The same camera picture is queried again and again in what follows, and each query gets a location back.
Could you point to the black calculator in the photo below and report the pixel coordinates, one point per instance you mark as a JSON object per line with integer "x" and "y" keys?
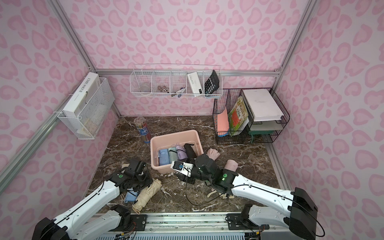
{"x": 212, "y": 83}

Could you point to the white wire wall basket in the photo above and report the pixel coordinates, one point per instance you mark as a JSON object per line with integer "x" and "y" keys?
{"x": 170, "y": 80}

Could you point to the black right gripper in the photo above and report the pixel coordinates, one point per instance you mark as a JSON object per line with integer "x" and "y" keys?
{"x": 190, "y": 176}

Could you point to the white paper stack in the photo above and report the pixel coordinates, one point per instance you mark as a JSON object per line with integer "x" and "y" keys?
{"x": 262, "y": 105}

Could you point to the black umbrella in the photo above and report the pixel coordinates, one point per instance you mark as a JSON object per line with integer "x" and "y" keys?
{"x": 190, "y": 151}

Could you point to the cream umbrella right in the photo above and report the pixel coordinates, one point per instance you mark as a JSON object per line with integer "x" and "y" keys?
{"x": 215, "y": 195}

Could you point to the pink plastic storage box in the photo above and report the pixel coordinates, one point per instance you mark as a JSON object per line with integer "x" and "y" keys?
{"x": 171, "y": 140}

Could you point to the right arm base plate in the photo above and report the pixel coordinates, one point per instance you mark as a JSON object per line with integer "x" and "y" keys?
{"x": 237, "y": 222}

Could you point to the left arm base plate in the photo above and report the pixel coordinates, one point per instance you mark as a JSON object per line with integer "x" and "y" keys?
{"x": 131, "y": 223}

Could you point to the white small box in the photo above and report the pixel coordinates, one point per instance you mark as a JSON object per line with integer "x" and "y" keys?
{"x": 195, "y": 83}

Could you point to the beige umbrella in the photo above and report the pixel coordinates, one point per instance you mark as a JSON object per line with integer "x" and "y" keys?
{"x": 145, "y": 195}

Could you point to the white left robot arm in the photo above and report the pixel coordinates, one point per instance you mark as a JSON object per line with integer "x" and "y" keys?
{"x": 75, "y": 224}

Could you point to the colored pencil tube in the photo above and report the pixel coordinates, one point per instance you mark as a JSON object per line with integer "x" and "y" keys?
{"x": 142, "y": 127}

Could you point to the pink folder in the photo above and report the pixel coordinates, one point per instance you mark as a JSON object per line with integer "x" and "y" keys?
{"x": 223, "y": 124}

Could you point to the black wire desk organizer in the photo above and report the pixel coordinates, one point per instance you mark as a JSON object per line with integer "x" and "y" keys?
{"x": 255, "y": 132}

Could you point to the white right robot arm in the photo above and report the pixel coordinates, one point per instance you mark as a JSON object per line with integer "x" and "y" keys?
{"x": 294, "y": 210}

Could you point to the white long box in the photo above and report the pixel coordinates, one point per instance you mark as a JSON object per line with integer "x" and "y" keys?
{"x": 82, "y": 95}

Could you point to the lavender umbrella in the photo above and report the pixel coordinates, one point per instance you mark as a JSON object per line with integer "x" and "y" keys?
{"x": 181, "y": 152}

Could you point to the light blue umbrella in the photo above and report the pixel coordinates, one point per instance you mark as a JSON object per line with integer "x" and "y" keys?
{"x": 164, "y": 158}

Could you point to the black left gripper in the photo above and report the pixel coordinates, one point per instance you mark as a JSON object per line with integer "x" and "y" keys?
{"x": 139, "y": 182}

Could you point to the pale pink umbrella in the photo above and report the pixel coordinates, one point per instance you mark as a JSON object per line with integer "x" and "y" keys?
{"x": 213, "y": 154}

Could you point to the green red book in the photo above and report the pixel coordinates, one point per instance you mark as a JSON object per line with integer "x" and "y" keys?
{"x": 238, "y": 117}

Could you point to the mint green umbrella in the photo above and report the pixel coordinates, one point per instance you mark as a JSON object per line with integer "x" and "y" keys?
{"x": 173, "y": 154}

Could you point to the white mesh side basket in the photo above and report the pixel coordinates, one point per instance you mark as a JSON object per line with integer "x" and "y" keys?
{"x": 87, "y": 125}

